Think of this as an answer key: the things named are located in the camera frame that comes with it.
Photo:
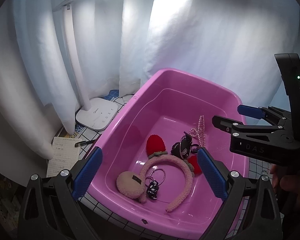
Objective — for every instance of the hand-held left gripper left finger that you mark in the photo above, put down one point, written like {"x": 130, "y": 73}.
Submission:
{"x": 88, "y": 175}

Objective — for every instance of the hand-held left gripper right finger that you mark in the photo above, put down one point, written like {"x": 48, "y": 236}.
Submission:
{"x": 212, "y": 172}

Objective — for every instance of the pink plastic basin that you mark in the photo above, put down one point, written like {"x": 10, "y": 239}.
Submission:
{"x": 170, "y": 100}

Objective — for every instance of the pearl hair clip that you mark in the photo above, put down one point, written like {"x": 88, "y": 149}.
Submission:
{"x": 201, "y": 130}

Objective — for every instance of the patterned cloth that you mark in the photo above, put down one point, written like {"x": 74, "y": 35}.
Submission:
{"x": 7, "y": 197}

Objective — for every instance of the handwritten paper sheet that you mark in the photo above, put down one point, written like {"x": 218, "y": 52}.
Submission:
{"x": 62, "y": 155}

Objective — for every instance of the beige fluffy round pouch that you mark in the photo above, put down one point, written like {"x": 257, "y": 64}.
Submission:
{"x": 130, "y": 185}

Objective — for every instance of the person's right hand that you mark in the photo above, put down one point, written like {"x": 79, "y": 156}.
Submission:
{"x": 290, "y": 185}

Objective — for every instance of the pink fluffy headband red ears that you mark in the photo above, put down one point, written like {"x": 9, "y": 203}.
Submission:
{"x": 187, "y": 177}

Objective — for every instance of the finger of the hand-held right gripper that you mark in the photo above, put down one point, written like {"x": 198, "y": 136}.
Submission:
{"x": 248, "y": 111}
{"x": 240, "y": 128}

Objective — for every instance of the white curtain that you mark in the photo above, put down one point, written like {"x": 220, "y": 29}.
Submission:
{"x": 202, "y": 42}

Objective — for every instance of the blue patterned packet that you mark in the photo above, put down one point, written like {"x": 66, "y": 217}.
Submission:
{"x": 113, "y": 94}

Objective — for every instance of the white desk lamp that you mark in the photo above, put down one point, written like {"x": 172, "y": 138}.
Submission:
{"x": 97, "y": 115}

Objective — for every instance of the black pen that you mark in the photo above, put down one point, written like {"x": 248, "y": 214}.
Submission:
{"x": 83, "y": 143}

